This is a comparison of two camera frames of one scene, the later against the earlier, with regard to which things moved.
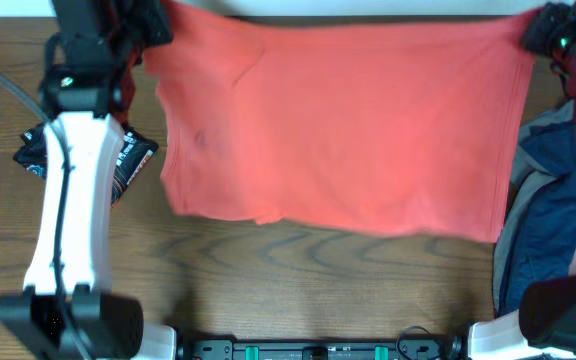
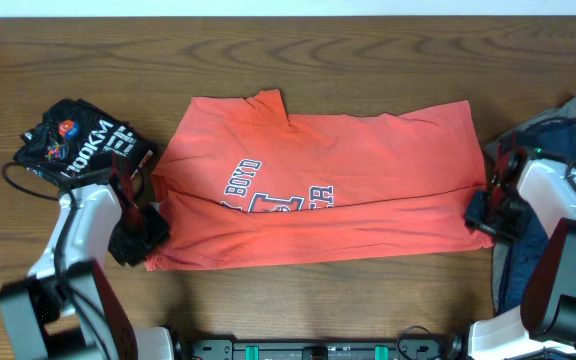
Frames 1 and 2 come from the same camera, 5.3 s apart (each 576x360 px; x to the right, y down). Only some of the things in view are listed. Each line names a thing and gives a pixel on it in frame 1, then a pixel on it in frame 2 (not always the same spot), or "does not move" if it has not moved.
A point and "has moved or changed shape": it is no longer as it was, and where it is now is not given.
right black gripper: x=538 y=38 to x=477 y=218
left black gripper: x=150 y=25 to x=138 y=236
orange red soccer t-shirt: x=401 y=128 has moved or changed shape
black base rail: x=406 y=348 does not move
